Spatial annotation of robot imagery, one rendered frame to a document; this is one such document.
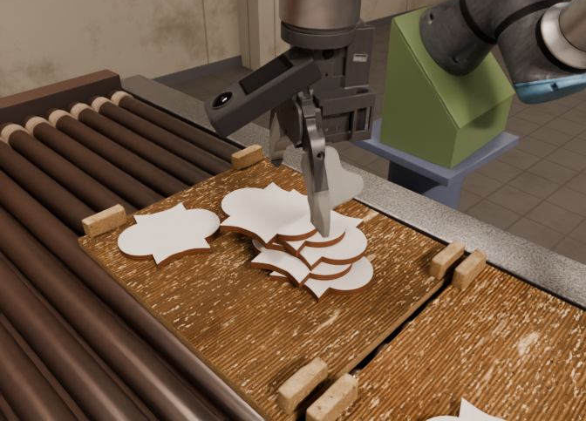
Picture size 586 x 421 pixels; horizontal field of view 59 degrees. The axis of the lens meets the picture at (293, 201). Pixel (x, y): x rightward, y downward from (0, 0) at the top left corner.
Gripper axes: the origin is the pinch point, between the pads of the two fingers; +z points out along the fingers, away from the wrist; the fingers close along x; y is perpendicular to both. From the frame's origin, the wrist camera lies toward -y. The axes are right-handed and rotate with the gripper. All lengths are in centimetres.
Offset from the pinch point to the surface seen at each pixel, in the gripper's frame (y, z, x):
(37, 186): -31, 16, 38
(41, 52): -47, 76, 292
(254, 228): -3.4, 6.4, 4.4
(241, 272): -5.8, 11.8, 2.9
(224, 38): 77, 95, 339
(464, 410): 8.1, 9.5, -24.6
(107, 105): -17, 16, 69
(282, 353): -5.3, 11.2, -11.4
